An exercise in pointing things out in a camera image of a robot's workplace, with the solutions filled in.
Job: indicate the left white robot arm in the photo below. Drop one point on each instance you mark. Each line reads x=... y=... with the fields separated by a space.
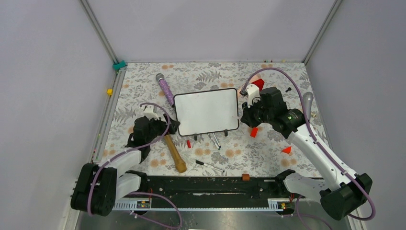
x=100 y=186

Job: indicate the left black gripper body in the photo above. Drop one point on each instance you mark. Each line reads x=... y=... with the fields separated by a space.
x=157 y=128

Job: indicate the teal corner clip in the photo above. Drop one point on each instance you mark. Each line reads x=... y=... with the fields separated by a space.
x=119 y=65

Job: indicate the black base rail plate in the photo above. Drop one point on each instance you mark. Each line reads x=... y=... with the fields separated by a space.
x=191 y=193

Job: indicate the purple glitter microphone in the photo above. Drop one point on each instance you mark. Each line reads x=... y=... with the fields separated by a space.
x=165 y=88

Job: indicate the small red cube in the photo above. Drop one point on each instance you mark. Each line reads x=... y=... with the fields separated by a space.
x=254 y=132

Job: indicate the red triangular block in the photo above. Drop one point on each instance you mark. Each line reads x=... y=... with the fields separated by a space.
x=287 y=150

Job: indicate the white whiteboard black frame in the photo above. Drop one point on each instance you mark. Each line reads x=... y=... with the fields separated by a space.
x=206 y=111

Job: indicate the black capped marker front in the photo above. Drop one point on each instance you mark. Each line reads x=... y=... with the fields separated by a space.
x=209 y=166

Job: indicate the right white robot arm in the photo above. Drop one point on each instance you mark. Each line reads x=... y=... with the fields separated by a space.
x=342 y=190

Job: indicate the pink toy microphone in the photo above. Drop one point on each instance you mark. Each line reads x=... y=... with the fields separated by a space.
x=253 y=80

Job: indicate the red square block with hole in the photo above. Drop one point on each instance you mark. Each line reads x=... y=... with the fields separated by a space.
x=259 y=83

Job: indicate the silver grey microphone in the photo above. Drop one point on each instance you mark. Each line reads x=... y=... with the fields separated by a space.
x=307 y=103

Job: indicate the small brown wooden cube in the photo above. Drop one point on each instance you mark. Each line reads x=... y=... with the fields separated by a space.
x=245 y=177

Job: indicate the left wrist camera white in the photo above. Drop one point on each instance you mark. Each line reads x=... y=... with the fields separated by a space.
x=150 y=112

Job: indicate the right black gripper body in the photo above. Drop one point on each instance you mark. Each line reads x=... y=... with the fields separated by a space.
x=262 y=115

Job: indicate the black capped marker by board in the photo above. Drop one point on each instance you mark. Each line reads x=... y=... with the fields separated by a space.
x=217 y=140

